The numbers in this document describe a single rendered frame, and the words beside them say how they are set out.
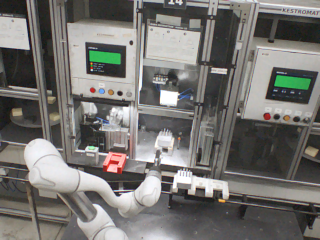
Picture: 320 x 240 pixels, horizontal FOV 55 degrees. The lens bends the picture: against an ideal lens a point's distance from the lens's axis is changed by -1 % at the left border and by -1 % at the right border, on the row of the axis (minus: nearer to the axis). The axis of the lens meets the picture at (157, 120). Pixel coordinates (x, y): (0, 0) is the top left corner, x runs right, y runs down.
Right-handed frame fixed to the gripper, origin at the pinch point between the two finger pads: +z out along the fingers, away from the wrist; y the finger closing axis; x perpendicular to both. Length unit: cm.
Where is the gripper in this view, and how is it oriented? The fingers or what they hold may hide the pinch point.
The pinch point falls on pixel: (159, 155)
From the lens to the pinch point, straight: 192.6
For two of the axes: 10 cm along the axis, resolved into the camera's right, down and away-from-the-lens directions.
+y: 0.7, -8.7, -4.8
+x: -9.9, -1.2, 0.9
